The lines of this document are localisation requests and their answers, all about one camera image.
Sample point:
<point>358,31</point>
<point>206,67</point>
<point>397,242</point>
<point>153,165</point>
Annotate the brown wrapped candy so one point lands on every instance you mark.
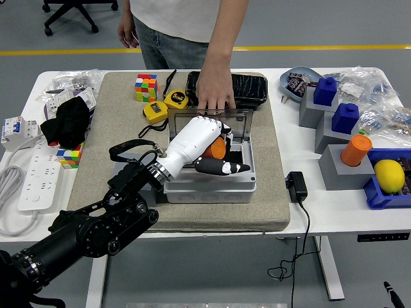
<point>294,76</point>
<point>293,84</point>
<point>302,87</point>

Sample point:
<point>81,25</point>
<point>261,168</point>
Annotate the light blue dish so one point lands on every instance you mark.
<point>285,86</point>

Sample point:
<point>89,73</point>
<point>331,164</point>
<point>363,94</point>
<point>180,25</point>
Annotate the black power adapter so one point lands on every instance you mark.
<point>297,187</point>

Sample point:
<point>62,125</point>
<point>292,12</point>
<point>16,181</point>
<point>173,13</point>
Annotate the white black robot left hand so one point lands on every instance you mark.
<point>192,141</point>

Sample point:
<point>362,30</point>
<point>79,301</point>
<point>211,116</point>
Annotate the clear bag of white parts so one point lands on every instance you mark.
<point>351,90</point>

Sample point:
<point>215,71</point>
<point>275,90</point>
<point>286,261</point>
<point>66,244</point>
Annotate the white socket panel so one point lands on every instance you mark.
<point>54,102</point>
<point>87,96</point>

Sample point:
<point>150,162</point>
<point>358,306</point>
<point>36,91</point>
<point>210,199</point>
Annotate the yellow tape measure round label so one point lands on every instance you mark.
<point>176,100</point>

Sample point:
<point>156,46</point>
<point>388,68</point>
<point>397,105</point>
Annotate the black office chair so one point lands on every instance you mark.
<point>69,14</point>

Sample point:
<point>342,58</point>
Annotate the black cloth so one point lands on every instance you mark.
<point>69,122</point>

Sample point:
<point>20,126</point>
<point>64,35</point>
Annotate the blue storage bin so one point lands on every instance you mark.
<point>375,195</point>

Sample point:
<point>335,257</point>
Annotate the grey box with clear lid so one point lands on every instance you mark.
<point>208,192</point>

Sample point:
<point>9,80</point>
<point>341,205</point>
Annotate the white table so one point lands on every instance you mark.
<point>321,211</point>

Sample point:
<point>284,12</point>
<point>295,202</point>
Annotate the black table control panel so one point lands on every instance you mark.
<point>382,237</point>

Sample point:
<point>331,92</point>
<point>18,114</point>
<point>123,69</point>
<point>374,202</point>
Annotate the grey cube holder with hole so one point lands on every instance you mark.
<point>154,197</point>
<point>340,176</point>

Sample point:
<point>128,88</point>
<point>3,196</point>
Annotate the orange cylinder battery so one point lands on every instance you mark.
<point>218,149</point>
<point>355,150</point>

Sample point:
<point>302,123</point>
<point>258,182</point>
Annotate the grey block holder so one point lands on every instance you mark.
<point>309,112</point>
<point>327,138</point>

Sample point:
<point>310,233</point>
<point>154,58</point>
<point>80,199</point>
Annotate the person's right hand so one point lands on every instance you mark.
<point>127,33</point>

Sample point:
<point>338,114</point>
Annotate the white power strip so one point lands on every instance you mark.
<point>41,170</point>

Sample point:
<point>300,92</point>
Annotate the person's right forearm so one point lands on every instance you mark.
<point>125,11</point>

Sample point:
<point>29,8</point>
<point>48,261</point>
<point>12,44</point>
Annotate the white circuit breaker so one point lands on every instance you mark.
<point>16,133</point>

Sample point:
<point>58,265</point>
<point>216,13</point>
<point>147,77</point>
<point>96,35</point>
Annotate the clear bags of metal parts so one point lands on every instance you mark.
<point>74,80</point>

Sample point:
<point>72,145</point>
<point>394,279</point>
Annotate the yellow lemon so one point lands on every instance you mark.
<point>389,176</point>

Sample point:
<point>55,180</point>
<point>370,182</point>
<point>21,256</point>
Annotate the black plastic case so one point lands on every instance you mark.
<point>252,86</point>

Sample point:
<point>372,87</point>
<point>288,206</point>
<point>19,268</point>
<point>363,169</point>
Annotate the clear bag of small parts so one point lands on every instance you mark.
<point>372,120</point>
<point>399,125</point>

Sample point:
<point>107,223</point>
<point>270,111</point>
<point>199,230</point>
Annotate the colourful puzzle cube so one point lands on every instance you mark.
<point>146,87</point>
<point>70,155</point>

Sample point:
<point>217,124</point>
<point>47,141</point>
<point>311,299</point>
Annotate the clear bag of blue parts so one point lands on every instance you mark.
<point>382,86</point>

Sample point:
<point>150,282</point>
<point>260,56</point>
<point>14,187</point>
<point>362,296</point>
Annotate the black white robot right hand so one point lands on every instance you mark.
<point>393,293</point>

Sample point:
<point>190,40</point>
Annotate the person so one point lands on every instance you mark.
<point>180,19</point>

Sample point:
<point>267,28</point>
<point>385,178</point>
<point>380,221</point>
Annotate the blue plastic block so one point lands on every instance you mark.
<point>325,91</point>
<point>345,118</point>

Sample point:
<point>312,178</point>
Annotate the person's left forearm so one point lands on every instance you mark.
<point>221,51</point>

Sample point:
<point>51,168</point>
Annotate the yellow tape measure square label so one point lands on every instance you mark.
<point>156,112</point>

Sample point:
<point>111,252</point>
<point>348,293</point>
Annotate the person's left hand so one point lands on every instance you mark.
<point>215,91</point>

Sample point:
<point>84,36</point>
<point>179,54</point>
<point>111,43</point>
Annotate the grey-brown mat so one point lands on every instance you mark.
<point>199,215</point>

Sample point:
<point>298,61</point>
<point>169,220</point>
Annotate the dark brown packets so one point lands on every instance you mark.
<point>407,167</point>

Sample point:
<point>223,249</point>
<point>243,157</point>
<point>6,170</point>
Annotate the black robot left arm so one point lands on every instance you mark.
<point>90,231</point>

